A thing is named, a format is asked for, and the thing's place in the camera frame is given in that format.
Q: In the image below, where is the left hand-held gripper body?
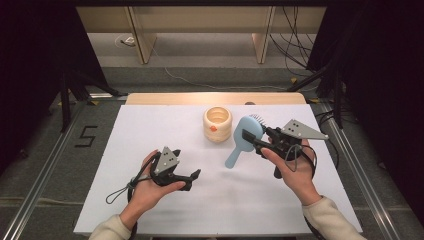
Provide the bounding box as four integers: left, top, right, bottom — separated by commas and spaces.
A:
149, 146, 194, 192

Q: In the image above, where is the light wooden table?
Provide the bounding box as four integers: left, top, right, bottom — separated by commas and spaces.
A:
125, 92, 308, 106

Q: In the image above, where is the cream ribbed cup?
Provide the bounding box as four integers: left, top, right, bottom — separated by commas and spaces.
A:
202, 106, 233, 144

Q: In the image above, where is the left gripper black cord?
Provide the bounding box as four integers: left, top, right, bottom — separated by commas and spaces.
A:
105, 159, 158, 205

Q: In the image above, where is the right gripper black cord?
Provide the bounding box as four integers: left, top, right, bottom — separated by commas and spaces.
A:
284, 143, 318, 179

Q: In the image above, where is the metal floor rail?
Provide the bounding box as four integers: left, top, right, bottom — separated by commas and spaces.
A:
318, 101, 396, 240
0, 101, 89, 240

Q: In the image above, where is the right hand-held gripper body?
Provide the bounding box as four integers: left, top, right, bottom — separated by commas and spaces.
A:
254, 118, 330, 179

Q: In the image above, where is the beige floor cable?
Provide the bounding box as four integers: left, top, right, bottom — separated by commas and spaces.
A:
0, 195, 84, 206

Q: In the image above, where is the black floor cable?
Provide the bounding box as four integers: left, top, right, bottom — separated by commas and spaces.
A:
315, 109, 341, 169

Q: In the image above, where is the person's right hand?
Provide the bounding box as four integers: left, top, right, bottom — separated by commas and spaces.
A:
260, 139, 323, 206

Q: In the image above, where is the person's left hand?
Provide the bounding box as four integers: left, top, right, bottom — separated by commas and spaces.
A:
128, 149, 187, 218

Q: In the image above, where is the black tripod stand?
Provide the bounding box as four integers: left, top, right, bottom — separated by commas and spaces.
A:
59, 68, 129, 134
286, 63, 345, 130

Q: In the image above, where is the bundle of black cables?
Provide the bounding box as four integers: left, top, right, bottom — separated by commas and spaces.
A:
269, 5, 318, 78

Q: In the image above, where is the black curtain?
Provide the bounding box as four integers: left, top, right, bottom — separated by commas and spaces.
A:
306, 0, 424, 228
0, 0, 109, 174

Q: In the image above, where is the round floor outlet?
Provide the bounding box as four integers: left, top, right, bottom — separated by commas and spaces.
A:
114, 34, 137, 48

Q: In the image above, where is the light wooden desk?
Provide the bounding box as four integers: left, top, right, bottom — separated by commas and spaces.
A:
75, 5, 327, 65

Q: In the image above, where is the white table cover board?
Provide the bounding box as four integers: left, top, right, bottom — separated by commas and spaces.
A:
73, 104, 363, 238

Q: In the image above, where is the light blue hairbrush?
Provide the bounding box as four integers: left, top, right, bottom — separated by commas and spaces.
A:
224, 113, 268, 170

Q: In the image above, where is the short metal floor bar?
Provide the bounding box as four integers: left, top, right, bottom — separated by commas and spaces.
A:
89, 93, 128, 101

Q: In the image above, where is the gripper black cord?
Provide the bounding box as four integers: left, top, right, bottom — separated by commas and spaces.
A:
284, 143, 318, 179
105, 159, 158, 205

